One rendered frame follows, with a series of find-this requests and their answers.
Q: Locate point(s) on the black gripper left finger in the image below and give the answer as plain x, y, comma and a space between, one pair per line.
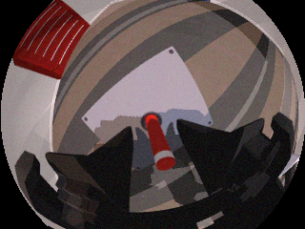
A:
108, 169

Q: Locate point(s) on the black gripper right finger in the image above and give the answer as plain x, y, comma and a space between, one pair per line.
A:
213, 151

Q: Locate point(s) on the red peg with white band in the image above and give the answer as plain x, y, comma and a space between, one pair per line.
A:
161, 152

